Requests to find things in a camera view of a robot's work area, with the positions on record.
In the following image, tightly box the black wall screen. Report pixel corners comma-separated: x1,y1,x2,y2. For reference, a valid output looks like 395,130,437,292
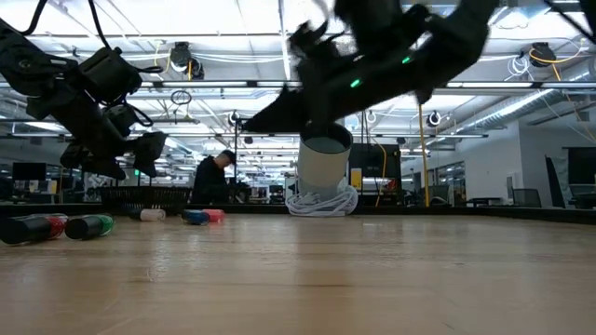
562,146,596,186

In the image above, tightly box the black mesh chair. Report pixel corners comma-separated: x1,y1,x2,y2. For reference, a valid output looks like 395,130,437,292
511,187,543,208

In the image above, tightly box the person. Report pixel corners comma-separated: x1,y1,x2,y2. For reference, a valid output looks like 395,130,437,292
189,149,237,206

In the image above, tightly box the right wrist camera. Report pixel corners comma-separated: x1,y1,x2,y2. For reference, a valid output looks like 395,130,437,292
288,20,345,61

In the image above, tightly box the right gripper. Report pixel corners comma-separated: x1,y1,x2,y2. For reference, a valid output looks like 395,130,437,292
241,0,437,134

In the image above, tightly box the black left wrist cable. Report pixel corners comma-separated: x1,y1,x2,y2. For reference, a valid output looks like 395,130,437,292
18,0,164,75

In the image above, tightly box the yellow hanging cable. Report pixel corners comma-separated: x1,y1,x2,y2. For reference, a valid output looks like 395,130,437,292
416,102,431,208

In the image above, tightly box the black computer monitor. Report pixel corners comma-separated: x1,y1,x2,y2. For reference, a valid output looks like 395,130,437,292
11,161,48,182

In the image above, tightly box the black slotted plastic basket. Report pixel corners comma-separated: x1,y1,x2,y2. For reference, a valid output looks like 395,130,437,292
98,185,193,216

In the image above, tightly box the blue nail polish bottle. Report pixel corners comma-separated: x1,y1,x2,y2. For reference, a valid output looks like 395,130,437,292
181,208,211,227

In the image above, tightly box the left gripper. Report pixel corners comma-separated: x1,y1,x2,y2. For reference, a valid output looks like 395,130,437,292
25,91,168,181

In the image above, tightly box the black hanging cable loop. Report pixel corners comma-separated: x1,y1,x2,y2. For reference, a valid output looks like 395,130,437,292
169,88,194,107

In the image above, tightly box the black cabinet with yellow label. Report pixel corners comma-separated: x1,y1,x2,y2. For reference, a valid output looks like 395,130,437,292
347,142,402,193

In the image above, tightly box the black leaning panel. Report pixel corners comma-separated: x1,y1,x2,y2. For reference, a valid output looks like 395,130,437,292
544,155,567,209

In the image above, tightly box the black aluminium table frame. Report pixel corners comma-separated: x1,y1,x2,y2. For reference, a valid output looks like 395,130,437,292
0,202,596,225

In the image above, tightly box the red-capped black marker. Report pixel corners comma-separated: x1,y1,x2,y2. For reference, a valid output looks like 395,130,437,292
0,214,70,247

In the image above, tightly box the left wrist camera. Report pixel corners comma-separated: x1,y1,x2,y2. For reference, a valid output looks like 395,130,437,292
105,102,155,140

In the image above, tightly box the green-capped black marker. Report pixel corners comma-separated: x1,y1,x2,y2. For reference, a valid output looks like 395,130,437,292
63,213,115,242

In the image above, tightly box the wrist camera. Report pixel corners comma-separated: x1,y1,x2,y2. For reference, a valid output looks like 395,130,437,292
288,20,345,61
105,102,155,140

